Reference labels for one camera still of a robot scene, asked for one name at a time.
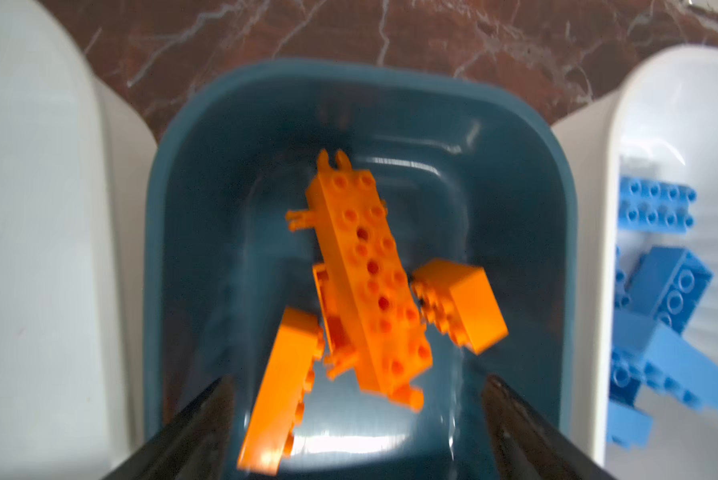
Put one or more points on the white plastic bin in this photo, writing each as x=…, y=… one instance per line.
x=75, y=159
x=661, y=123

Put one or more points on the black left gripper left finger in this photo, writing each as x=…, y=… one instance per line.
x=194, y=445

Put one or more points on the long orange lego brick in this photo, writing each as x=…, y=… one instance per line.
x=355, y=241

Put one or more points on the blue lego brick front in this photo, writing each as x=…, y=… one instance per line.
x=667, y=285

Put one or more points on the small orange lego brick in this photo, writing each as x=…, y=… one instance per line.
x=459, y=301

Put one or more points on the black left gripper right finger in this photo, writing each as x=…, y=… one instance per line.
x=525, y=445

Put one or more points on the teal plastic bin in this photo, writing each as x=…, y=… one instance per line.
x=469, y=173

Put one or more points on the left white plastic bin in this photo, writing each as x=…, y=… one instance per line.
x=75, y=159

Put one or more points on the blue lego brick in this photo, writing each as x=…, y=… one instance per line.
x=627, y=426
x=647, y=352
x=621, y=297
x=667, y=285
x=653, y=206

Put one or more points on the right white plastic bin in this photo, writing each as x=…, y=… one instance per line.
x=661, y=123

